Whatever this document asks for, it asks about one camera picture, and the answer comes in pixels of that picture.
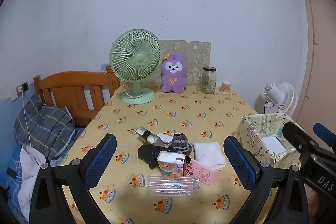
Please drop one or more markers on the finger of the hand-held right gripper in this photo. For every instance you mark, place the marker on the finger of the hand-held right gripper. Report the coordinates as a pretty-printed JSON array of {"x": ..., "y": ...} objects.
[
  {"x": 296, "y": 136},
  {"x": 324, "y": 133}
]

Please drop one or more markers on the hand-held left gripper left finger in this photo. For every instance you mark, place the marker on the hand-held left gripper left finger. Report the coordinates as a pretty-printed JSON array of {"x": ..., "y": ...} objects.
[{"x": 102, "y": 158}]

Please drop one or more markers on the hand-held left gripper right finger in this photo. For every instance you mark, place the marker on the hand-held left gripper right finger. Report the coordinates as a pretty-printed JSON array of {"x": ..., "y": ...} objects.
[{"x": 240, "y": 163}]

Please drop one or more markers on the cartoon paper covered box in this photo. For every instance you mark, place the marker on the cartoon paper covered box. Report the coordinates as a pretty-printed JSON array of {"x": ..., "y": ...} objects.
[{"x": 252, "y": 134}]

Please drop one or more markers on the white cloth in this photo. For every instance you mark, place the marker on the white cloth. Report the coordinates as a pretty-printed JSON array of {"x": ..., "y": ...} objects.
[
  {"x": 31, "y": 161},
  {"x": 210, "y": 154}
]

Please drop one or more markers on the pink cartoon packet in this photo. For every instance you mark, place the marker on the pink cartoon packet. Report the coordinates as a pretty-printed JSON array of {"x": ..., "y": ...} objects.
[{"x": 202, "y": 172}]

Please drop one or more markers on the black plastic bag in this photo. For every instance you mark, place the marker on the black plastic bag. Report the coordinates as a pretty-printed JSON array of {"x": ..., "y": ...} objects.
[{"x": 148, "y": 154}]

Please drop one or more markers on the silver white packet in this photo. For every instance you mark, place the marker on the silver white packet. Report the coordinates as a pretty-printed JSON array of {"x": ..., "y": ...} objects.
[{"x": 152, "y": 137}]

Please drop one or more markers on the colourful tissue pack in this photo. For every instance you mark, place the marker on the colourful tissue pack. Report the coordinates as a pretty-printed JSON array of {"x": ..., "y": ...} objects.
[{"x": 169, "y": 165}]

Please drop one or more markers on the clear plastic bottle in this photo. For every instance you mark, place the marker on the clear plastic bottle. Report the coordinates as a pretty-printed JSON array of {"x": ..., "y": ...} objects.
[{"x": 170, "y": 184}]

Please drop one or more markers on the white floor fan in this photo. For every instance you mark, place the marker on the white floor fan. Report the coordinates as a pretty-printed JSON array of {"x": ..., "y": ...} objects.
[{"x": 281, "y": 98}]

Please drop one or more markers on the blue plaid pillow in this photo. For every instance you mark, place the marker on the blue plaid pillow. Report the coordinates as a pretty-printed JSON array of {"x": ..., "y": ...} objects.
[{"x": 44, "y": 124}]

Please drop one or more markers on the white cloth on bed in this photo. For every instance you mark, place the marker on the white cloth on bed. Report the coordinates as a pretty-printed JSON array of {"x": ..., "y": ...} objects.
[{"x": 31, "y": 161}]

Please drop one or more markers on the yellow cake print tablecloth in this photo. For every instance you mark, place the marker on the yellow cake print tablecloth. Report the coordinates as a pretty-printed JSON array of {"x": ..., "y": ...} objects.
[{"x": 183, "y": 111}]

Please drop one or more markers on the cotton swab container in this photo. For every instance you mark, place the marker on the cotton swab container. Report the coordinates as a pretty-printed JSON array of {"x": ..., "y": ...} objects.
[{"x": 225, "y": 87}]

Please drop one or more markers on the wooden bed headboard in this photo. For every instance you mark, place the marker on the wooden bed headboard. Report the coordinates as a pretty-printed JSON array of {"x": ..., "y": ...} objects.
[{"x": 68, "y": 82}]

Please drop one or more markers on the glass jar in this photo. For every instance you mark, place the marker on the glass jar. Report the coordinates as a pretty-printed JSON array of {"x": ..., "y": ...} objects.
[{"x": 208, "y": 82}]

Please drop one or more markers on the blue bed sheet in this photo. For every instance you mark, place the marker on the blue bed sheet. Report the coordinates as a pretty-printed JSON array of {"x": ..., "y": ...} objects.
[{"x": 13, "y": 161}]

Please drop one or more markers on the small black device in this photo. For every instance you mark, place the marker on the small black device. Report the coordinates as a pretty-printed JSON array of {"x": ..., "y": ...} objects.
[{"x": 11, "y": 172}]

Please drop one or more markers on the beige door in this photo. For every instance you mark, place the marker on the beige door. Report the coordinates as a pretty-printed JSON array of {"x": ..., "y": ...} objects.
[{"x": 323, "y": 29}]

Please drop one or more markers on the green desk fan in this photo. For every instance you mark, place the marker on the green desk fan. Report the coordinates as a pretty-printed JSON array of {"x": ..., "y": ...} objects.
[{"x": 135, "y": 58}]

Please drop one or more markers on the purple plush toy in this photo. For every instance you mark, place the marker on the purple plush toy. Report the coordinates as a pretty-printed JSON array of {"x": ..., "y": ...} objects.
[{"x": 173, "y": 69}]

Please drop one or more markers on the beige patterned board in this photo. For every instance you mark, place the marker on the beige patterned board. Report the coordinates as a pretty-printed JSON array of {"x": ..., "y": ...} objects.
[{"x": 197, "y": 56}]

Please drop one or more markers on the blue paper on wall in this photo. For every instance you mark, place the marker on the blue paper on wall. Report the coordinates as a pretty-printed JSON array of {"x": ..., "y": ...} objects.
[{"x": 105, "y": 67}]

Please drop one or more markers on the wall socket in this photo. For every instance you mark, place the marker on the wall socket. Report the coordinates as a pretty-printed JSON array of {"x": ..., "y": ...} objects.
[{"x": 22, "y": 88}]

